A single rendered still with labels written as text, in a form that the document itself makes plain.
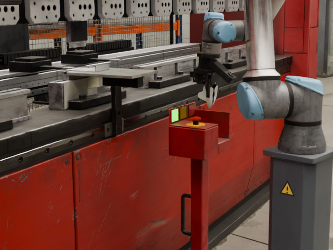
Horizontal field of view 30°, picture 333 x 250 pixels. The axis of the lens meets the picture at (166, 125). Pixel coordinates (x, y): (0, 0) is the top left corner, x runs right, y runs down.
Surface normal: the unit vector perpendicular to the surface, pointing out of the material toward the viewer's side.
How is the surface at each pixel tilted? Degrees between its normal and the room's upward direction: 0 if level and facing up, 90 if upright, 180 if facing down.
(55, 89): 90
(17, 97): 90
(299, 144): 72
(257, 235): 0
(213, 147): 90
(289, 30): 90
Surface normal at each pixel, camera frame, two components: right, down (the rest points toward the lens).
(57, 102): -0.47, 0.18
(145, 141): 0.88, 0.09
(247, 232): -0.01, -0.98
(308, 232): 0.06, 0.20
